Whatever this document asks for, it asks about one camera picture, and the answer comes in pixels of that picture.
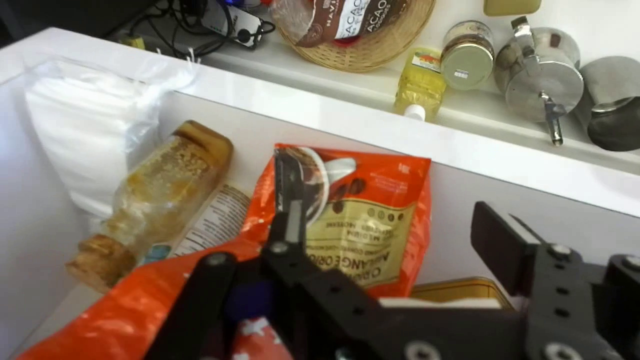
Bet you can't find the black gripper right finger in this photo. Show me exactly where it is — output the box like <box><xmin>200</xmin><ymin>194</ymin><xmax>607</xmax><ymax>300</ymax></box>
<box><xmin>470</xmin><ymin>203</ymin><xmax>552</xmax><ymax>314</ymax></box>

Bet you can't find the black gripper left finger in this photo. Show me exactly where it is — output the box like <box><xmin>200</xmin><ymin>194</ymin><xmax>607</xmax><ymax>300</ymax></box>
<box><xmin>265</xmin><ymin>146</ymin><xmax>316</xmax><ymax>257</ymax></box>

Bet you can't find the orange snack packet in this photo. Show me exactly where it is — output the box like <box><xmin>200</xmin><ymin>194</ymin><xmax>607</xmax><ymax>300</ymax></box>
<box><xmin>17</xmin><ymin>145</ymin><xmax>432</xmax><ymax>360</ymax></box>

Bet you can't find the silver metal kettle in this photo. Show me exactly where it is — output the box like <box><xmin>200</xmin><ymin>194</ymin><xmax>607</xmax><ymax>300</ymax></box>
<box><xmin>494</xmin><ymin>16</ymin><xmax>586</xmax><ymax>146</ymax></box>

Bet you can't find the small yellow bottle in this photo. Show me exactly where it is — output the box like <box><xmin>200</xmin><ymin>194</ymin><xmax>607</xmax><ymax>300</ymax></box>
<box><xmin>394</xmin><ymin>49</ymin><xmax>448</xmax><ymax>122</ymax></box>

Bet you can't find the glass jar silver lid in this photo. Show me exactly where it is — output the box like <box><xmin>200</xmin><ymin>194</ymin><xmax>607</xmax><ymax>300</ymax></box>
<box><xmin>441</xmin><ymin>20</ymin><xmax>494</xmax><ymax>90</ymax></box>

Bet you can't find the woven wicker basket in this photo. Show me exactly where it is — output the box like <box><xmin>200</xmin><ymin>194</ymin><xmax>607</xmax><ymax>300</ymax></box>
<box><xmin>270</xmin><ymin>0</ymin><xmax>436</xmax><ymax>72</ymax></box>

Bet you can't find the clear plastic bag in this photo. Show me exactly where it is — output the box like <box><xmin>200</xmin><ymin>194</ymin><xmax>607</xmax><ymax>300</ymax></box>
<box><xmin>23</xmin><ymin>58</ymin><xmax>195</xmax><ymax>220</ymax></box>

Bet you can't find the white wall shelf unit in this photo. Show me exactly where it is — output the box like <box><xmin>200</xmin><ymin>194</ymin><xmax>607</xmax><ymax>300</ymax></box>
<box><xmin>0</xmin><ymin>31</ymin><xmax>640</xmax><ymax>360</ymax></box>

